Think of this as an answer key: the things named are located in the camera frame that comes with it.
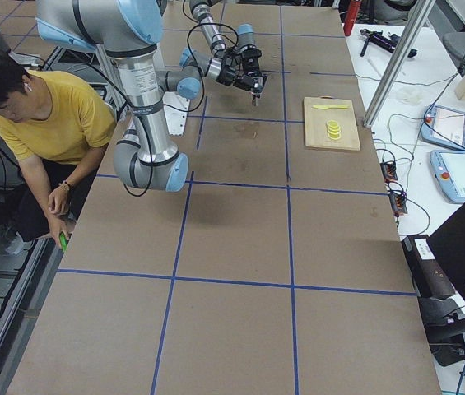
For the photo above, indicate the crumpled clear plastic wrap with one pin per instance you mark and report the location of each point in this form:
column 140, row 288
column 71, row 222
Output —
column 409, row 95

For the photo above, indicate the aluminium frame post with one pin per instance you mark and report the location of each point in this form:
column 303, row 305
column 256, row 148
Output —
column 415, row 22

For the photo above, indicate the bamboo cutting board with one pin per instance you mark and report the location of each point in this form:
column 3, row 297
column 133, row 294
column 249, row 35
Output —
column 316, row 133

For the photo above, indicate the yellow plastic knife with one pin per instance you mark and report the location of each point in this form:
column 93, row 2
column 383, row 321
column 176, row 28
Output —
column 326, row 107

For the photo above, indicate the blue teach pendant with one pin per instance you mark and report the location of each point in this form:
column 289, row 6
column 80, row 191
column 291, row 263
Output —
column 449, row 172
column 444, row 127

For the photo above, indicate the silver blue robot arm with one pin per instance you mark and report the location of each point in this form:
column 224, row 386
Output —
column 130, row 32
column 217, row 41

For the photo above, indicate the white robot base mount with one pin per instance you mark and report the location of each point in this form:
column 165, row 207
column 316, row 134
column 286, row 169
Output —
column 175, row 107

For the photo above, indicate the near blue teach pendant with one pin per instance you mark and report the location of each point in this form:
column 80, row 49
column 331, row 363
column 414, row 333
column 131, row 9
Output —
column 449, row 172

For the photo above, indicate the far blue teach pendant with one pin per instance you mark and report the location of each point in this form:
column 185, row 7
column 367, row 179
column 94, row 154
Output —
column 444, row 127

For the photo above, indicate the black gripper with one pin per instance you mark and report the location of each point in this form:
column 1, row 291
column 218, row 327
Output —
column 251, row 66
column 227, row 74

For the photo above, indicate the steel jigger measuring cup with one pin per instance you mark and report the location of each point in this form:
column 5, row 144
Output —
column 255, row 99

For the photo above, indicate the person in yellow shirt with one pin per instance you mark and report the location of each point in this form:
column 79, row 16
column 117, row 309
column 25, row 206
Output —
column 58, row 128

